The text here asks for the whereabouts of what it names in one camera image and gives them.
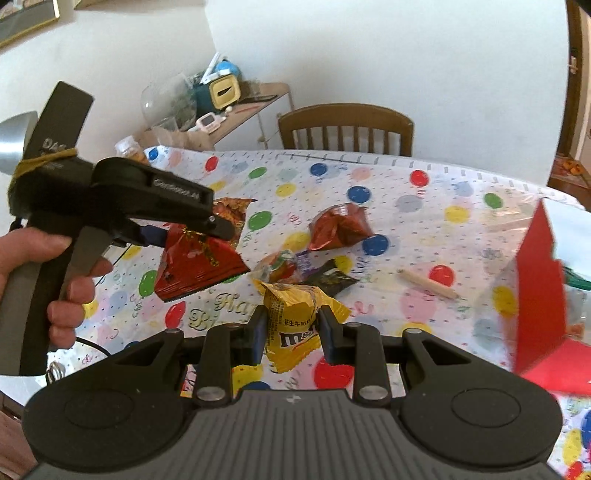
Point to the dark brown door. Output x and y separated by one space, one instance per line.
575 115

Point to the silver lamp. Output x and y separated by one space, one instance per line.
14 138

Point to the wooden stick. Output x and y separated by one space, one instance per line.
427 282

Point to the large glass jar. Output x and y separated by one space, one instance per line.
164 104

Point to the clear glass cup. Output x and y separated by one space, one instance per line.
162 125

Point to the wooden top side cabinet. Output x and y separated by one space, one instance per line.
263 117

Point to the wooden chair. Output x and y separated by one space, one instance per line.
346 120

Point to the white tube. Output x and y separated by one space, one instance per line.
212 64

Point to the red gold snack packet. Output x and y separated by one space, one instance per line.
198 270

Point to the person's left hand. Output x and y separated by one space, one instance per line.
27 251

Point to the blue round container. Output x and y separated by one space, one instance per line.
231 69

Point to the black phone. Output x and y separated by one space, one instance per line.
258 98

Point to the brown red snack packet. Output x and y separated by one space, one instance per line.
339 226

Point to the orange drink bottle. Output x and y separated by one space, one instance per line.
131 151

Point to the balloon print tablecloth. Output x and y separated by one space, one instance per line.
392 207

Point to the wall poster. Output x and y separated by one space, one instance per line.
23 18

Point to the yellow candy packet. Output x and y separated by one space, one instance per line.
291 318

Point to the red cardboard box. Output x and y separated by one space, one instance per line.
540 300

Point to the teal yellow tissue box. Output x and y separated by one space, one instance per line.
219 94

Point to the clear colourful candy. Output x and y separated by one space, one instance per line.
277 265

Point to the white timer gadget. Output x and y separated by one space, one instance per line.
208 122

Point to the red pencil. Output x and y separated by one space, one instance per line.
247 110

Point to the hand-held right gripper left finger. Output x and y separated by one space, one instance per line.
259 334

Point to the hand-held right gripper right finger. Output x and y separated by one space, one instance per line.
325 334

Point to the orange patterned snack packet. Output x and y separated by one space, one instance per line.
231 217

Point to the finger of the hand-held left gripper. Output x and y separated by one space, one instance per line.
217 228
152 235

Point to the dark snack packet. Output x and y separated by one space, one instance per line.
330 277

